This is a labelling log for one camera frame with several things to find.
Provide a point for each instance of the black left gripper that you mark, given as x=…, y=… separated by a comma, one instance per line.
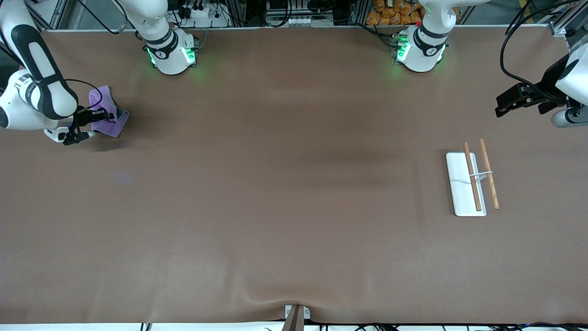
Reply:
x=547, y=83

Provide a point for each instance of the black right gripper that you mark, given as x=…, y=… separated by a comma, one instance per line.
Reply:
x=86, y=116

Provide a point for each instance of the purple towel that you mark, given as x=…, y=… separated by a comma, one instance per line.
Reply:
x=108, y=128

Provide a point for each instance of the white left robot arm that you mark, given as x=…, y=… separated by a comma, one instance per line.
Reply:
x=420, y=50

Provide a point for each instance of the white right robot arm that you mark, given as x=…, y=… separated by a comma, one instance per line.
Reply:
x=172, y=55

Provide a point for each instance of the white rack with wooden bars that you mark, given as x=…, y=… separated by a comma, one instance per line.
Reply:
x=466, y=184

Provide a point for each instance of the orange snack bags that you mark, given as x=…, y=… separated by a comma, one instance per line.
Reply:
x=390, y=14

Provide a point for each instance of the black electronics unit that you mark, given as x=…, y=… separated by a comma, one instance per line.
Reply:
x=317, y=5

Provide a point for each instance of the white multi-port device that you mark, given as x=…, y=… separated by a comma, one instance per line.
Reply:
x=303, y=21

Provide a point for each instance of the aluminium frame profile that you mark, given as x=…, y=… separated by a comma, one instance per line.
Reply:
x=57, y=14
x=562, y=25

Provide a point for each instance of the metal bracket with brown post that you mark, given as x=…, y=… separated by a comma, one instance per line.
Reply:
x=294, y=319

